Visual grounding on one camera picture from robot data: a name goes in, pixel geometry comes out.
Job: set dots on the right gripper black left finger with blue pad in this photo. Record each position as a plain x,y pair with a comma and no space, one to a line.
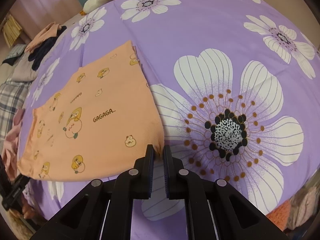
103,210

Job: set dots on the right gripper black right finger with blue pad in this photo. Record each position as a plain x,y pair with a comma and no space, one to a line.
214,209

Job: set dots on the orange duck print shirt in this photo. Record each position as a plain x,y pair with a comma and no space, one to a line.
97,125

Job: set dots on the pink crumpled garment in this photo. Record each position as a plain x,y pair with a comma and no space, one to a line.
10,146

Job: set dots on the plaid grey blanket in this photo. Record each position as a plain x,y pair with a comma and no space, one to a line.
12,98

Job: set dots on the grey pillow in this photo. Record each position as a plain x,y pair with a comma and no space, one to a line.
23,71

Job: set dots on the purple floral bed sheet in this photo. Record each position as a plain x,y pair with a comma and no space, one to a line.
236,86

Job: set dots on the dark navy folded garment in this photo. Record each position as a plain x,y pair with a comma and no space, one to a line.
40,52

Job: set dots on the blue striped pillow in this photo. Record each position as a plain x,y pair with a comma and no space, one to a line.
14,54

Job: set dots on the yellow pleated hanging cloth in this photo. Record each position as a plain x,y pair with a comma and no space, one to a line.
11,30

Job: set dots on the pink folded garment on pile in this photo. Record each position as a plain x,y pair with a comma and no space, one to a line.
49,31

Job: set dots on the pink curtain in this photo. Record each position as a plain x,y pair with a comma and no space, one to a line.
35,15

